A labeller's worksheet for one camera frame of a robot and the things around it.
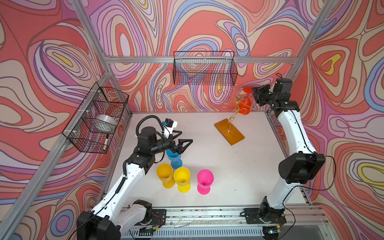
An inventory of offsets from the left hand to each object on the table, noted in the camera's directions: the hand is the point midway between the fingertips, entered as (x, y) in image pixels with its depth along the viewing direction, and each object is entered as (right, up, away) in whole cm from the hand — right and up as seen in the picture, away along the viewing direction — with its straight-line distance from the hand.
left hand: (187, 137), depth 70 cm
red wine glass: (+33, +18, +16) cm, 41 cm away
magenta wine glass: (+9, -22, +7) cm, 25 cm away
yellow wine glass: (-12, -19, +7) cm, 24 cm away
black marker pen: (-40, -3, +2) cm, 40 cm away
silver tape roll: (-40, +6, 0) cm, 40 cm away
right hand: (+35, +24, +10) cm, 44 cm away
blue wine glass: (-7, -12, +10) cm, 17 cm away
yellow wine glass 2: (-3, -22, +8) cm, 24 cm away
